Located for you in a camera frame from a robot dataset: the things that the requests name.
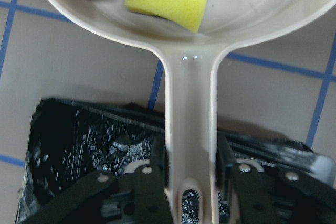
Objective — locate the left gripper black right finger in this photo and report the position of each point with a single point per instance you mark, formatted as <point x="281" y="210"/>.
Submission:
<point x="274" y="181"/>

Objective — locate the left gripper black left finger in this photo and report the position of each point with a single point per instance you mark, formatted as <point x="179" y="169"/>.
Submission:
<point x="98" y="196"/>

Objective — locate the grey plastic dustpan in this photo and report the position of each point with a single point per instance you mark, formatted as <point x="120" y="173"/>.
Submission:
<point x="191" y="62"/>

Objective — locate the bin with black bag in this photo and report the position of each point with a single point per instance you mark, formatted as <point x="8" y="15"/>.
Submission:
<point x="76" y="136"/>

